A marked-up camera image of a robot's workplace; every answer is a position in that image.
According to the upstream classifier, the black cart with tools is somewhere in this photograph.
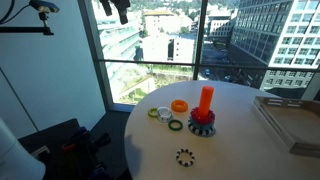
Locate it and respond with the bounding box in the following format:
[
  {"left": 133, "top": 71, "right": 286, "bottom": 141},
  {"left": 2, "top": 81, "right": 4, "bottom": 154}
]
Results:
[{"left": 18, "top": 117, "right": 114, "bottom": 180}]

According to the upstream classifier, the white rounded housing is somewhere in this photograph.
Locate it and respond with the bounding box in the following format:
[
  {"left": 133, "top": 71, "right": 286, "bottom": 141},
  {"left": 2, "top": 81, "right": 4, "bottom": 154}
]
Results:
[{"left": 0, "top": 116, "right": 47, "bottom": 180}]

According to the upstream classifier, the light wooden tray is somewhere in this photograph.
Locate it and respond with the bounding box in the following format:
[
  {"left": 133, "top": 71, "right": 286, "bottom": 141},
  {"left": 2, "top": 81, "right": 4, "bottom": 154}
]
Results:
[{"left": 251, "top": 95, "right": 320, "bottom": 159}]

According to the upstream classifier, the black camera on stand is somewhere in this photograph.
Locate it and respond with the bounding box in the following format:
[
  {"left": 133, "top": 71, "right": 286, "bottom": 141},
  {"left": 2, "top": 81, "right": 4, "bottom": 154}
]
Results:
[{"left": 28, "top": 0, "right": 61, "bottom": 15}]

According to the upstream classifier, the dark window frame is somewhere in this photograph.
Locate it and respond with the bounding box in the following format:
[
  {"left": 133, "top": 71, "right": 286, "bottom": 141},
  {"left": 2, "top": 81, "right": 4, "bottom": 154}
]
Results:
[{"left": 77, "top": 0, "right": 320, "bottom": 113}]

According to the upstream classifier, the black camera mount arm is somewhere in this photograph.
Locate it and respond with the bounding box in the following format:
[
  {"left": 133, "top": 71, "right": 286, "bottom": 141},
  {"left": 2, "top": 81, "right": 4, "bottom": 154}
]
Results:
[{"left": 0, "top": 11, "right": 55, "bottom": 37}]

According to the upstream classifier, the black camera cable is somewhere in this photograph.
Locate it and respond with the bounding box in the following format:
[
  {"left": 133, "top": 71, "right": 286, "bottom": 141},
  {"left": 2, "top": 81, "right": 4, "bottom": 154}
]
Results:
[{"left": 0, "top": 0, "right": 32, "bottom": 25}]

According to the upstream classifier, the yellow-green ring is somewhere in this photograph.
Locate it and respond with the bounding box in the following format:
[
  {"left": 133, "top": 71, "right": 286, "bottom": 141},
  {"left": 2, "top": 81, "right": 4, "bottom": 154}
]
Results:
[{"left": 147, "top": 107, "right": 160, "bottom": 119}]

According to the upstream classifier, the orange bumpy ring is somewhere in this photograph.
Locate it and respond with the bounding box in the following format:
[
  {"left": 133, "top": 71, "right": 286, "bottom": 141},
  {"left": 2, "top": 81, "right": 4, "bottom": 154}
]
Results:
[{"left": 170, "top": 99, "right": 189, "bottom": 113}]

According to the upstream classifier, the clear ring with beads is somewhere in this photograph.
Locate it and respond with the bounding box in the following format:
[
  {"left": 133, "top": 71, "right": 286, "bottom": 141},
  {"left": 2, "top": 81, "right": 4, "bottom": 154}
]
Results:
[{"left": 156, "top": 106, "right": 174, "bottom": 124}]

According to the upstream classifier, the orange ring holder post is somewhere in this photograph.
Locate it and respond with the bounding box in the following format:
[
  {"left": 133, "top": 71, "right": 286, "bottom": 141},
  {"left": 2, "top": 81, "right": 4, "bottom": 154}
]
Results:
[{"left": 197, "top": 85, "right": 215, "bottom": 118}]

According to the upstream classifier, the dark green ribbed ring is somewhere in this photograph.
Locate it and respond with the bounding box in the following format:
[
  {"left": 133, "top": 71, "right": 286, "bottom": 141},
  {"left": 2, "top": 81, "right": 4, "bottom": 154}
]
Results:
[{"left": 167, "top": 119, "right": 184, "bottom": 132}]

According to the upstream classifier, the large black white striped ring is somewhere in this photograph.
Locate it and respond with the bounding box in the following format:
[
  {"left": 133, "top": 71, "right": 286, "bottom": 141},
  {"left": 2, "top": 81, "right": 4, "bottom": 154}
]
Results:
[{"left": 187, "top": 118, "right": 217, "bottom": 138}]

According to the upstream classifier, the small black white striped ring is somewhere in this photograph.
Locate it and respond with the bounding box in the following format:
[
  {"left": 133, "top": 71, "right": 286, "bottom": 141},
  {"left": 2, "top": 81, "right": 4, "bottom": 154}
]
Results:
[{"left": 175, "top": 148, "right": 196, "bottom": 168}]

